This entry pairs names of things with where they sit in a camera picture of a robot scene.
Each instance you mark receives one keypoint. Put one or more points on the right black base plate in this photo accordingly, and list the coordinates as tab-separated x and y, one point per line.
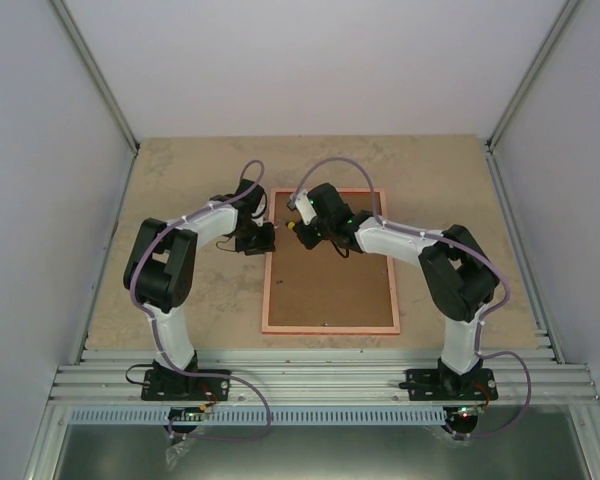
431	384

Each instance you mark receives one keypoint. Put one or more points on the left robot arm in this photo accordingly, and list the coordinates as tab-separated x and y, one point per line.
159	277

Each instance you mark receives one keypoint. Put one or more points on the aluminium corner post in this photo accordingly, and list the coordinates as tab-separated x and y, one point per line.
76	38
565	16

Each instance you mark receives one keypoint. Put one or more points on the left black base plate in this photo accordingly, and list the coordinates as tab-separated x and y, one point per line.
162	384

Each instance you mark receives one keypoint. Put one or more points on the red wooden picture frame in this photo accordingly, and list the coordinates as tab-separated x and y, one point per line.
330	260

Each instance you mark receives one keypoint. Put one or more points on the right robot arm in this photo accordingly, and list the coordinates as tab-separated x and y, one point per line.
455	269

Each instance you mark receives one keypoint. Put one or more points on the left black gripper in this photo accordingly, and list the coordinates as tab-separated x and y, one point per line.
265	246

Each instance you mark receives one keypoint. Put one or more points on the aluminium rail base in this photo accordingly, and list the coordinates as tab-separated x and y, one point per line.
315	379

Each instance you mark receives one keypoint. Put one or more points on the grey slotted cable duct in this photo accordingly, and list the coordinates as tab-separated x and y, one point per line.
258	416

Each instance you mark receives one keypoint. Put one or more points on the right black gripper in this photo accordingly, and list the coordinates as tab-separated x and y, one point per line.
310	242

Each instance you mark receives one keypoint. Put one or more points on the left aluminium corner post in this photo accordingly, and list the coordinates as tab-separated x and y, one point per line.
76	38

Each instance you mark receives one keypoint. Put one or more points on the right aluminium corner post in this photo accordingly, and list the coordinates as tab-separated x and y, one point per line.
565	16

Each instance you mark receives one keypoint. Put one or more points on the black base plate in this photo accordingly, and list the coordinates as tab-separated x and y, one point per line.
431	384
162	384

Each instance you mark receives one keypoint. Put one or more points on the brown frame backing board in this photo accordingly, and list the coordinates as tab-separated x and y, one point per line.
330	280

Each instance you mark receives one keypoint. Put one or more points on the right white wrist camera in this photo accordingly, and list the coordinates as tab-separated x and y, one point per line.
303	205

